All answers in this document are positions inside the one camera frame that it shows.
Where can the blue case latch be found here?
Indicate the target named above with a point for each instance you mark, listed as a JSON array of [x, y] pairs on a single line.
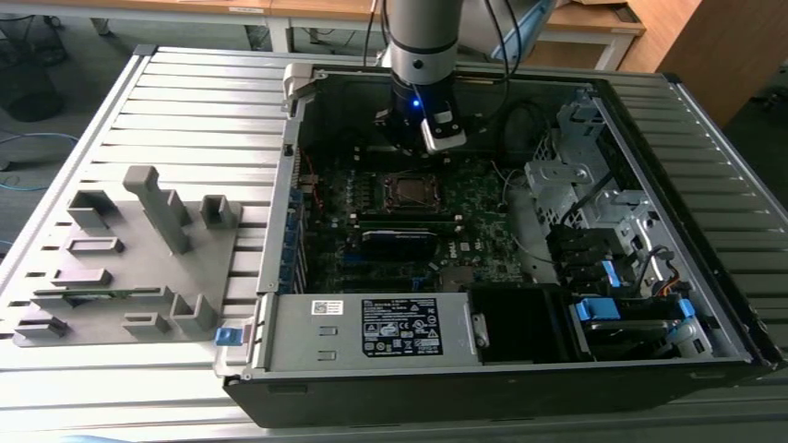
[[227, 337]]

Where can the pale blue teach pendant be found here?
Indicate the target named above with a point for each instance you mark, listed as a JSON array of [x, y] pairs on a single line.
[[532, 20]]

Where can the silver power supply unit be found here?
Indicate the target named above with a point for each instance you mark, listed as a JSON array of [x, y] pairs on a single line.
[[295, 332]]

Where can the silver metal drive cage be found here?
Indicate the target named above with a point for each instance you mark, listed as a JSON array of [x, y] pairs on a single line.
[[554, 173]]

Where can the green motherboard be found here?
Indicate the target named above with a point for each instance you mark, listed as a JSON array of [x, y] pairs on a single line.
[[487, 240]]

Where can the silver topped green CPU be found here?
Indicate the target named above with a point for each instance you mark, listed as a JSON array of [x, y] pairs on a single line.
[[411, 190]]

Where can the wooden cabinet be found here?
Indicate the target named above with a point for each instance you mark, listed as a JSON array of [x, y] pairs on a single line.
[[727, 55]]

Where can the black disk bay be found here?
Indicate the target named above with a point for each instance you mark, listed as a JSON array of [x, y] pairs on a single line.
[[579, 249]]

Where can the metal CPU socket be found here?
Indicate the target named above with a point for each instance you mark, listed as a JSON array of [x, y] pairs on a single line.
[[384, 207]]

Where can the hard disk in blue carrier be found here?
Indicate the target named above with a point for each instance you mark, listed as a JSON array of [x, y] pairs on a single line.
[[594, 310]]

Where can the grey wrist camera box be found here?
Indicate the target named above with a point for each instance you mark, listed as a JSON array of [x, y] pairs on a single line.
[[446, 138]]

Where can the green RAM stick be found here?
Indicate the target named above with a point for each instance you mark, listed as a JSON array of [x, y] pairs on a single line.
[[99, 294]]

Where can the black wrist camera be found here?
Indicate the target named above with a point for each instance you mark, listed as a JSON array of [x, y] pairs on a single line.
[[387, 123]]

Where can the black and grey PC case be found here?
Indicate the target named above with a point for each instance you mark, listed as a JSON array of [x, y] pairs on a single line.
[[431, 401]]

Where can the grey parts rack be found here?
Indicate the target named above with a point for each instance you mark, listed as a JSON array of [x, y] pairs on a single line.
[[142, 277]]

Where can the black graphics card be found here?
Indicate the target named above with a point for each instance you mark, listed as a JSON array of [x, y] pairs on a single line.
[[400, 247]]

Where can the silver finned chipset heatsink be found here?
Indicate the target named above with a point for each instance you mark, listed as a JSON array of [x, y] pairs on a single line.
[[459, 277]]

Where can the wooden desk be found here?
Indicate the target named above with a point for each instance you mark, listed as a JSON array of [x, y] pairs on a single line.
[[591, 25], [154, 4]]

